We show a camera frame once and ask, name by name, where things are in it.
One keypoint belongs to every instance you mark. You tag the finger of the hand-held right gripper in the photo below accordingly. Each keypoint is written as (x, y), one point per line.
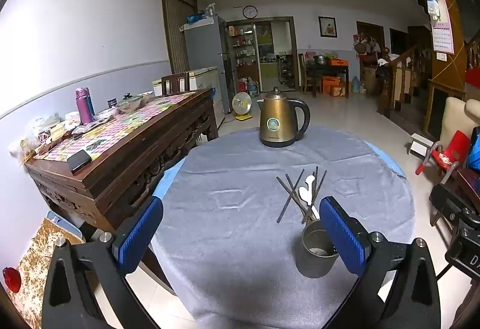
(448, 201)

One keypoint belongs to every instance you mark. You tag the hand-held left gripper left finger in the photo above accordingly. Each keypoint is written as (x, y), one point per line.
(138, 237)

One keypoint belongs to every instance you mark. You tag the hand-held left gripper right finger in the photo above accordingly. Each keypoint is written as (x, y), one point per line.
(342, 239)

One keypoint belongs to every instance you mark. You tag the dark metal utensil holder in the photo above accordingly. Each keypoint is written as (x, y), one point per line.
(315, 265)

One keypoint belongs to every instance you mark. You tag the white plastic spoon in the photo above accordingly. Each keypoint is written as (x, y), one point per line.
(309, 180)
(303, 195)

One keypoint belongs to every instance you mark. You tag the red plastic chair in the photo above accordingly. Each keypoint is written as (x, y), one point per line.
(448, 152)

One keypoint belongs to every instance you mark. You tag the blue jacket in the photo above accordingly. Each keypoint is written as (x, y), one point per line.
(474, 148)

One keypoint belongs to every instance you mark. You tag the white step stool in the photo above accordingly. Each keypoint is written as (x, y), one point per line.
(422, 143)

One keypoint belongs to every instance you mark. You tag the blue round table cover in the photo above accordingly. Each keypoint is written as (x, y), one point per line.
(168, 178)

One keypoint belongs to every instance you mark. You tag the carved wooden sideboard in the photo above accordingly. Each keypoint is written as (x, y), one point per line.
(123, 163)

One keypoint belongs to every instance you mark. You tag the beige armchair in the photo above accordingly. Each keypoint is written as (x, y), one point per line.
(453, 118)

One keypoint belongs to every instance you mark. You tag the grey tablecloth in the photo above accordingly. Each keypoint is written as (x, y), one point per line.
(232, 239)

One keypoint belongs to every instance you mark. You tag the black phone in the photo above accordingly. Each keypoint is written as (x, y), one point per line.
(79, 160)

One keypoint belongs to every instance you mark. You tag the gold speckled cushion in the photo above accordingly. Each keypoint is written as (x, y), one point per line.
(33, 257)

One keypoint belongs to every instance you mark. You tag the checkered table mat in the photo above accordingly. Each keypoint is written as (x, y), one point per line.
(123, 126)

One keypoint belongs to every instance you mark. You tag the gold electric kettle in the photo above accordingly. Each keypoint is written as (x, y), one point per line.
(277, 126)

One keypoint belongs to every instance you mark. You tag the wooden staircase railing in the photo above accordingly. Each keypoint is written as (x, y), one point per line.
(399, 77)

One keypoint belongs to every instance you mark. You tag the red bag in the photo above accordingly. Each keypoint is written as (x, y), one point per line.
(12, 280)

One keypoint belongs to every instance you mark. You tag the glass-lidded bowl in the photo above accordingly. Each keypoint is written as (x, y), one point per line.
(131, 103)

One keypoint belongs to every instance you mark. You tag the pile of snack packets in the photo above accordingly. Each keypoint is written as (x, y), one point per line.
(45, 133)

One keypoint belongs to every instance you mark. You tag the white bowl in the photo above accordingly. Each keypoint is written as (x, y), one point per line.
(147, 97)

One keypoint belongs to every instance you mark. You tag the blue water bottle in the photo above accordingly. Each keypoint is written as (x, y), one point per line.
(91, 103)

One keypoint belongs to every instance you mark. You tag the large blue water jug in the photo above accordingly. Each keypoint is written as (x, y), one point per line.
(355, 85)

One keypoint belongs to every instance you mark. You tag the stack of orange cartons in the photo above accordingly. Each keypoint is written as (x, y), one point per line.
(333, 85)

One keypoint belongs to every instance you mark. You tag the wooden chair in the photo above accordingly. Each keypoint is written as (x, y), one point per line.
(174, 83)

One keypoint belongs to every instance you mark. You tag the white chest freezer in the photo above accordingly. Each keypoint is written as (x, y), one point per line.
(202, 83)

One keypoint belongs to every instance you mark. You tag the dark wooden dining table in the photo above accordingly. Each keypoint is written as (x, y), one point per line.
(318, 69)

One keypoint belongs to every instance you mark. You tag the small blue water jug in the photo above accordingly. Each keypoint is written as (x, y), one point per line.
(253, 88)

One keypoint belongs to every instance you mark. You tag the flat orange box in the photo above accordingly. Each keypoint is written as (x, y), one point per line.
(336, 62)

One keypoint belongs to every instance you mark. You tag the metal basin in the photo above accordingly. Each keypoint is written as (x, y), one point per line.
(319, 59)

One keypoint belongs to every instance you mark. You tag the grey refrigerator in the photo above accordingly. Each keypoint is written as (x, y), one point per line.
(204, 47)

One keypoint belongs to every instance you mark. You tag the brown wooden door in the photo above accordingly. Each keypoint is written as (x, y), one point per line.
(180, 32)

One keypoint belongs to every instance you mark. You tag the framed picture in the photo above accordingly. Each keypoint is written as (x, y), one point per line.
(327, 27)

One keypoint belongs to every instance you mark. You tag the glass-door pantry cabinet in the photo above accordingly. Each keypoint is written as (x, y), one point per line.
(242, 51)

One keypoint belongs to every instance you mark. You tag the blue bundle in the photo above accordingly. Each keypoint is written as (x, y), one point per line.
(195, 18)

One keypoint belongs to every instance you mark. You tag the spray bottle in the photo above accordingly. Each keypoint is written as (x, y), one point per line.
(211, 10)

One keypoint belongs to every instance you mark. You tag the white wall switch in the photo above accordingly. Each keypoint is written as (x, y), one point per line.
(441, 56)

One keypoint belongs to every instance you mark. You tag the pink wall calendar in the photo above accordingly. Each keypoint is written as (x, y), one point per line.
(443, 36)

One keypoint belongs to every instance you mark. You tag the round wall clock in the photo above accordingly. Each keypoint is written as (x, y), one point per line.
(249, 12)

